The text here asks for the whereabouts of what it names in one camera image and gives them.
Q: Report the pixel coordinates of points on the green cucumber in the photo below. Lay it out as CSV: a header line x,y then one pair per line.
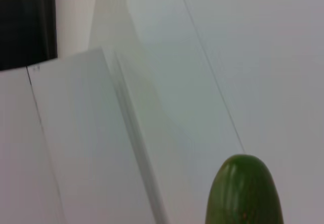
x,y
244,193

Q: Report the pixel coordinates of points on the black wall panel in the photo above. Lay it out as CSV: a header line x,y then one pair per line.
x,y
25,21

